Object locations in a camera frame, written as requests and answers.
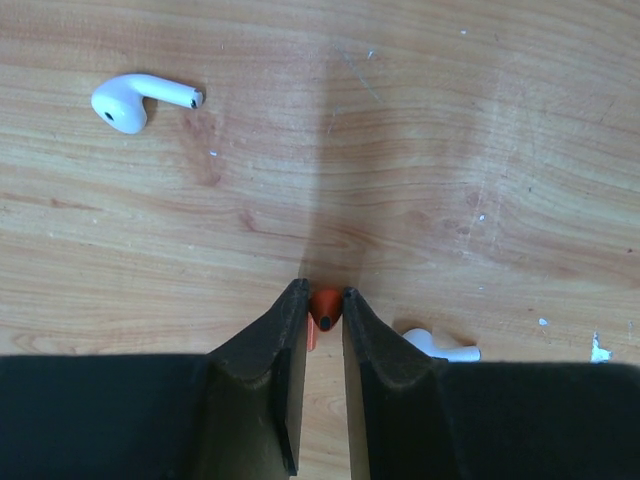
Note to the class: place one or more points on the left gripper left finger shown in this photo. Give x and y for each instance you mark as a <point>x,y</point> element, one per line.
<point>232,413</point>

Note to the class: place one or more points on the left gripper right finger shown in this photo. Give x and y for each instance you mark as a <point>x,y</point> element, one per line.
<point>413,416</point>

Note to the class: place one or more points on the white earbud near left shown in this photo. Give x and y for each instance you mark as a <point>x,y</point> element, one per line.
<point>424,341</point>

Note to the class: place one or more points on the white earbud by gripper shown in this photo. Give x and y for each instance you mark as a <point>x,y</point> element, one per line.
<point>120,100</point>

